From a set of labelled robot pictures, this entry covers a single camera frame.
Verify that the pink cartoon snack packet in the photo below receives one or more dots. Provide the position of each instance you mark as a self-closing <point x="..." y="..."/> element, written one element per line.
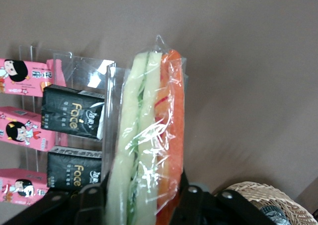
<point x="27" y="78"/>
<point x="20" y="187"/>
<point x="22" y="130"/>

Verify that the plastic-wrapped triangle sandwich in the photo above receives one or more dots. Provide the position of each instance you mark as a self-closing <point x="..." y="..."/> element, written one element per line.
<point x="146" y="123"/>

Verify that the silver foil food container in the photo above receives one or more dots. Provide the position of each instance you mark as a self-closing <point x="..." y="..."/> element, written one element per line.
<point x="273" y="216"/>

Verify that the clear acrylic stepped display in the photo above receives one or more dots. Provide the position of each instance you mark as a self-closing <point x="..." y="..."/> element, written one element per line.
<point x="82" y="71"/>

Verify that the black tissue pack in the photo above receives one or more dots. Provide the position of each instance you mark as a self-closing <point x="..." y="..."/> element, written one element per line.
<point x="72" y="172"/>
<point x="69" y="110"/>

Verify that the light oval wicker basket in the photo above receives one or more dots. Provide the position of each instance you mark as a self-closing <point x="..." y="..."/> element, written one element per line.
<point x="261" y="192"/>

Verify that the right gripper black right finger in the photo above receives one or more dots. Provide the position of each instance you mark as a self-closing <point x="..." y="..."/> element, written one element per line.
<point x="193" y="210"/>

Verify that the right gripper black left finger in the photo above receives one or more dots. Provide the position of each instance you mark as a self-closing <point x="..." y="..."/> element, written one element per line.
<point x="92" y="210"/>

